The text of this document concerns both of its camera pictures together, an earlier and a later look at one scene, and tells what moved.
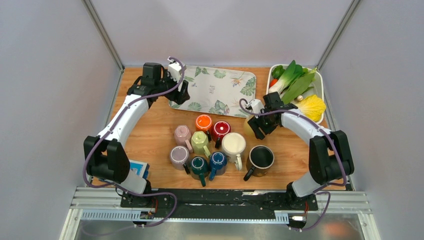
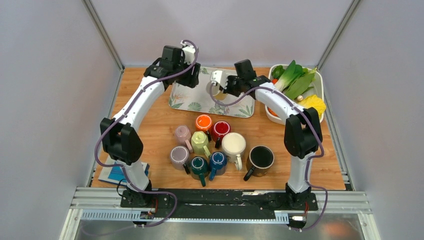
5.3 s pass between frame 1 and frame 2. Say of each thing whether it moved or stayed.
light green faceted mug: stayed
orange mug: stayed
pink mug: stayed
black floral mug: stayed
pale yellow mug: moved
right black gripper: moved
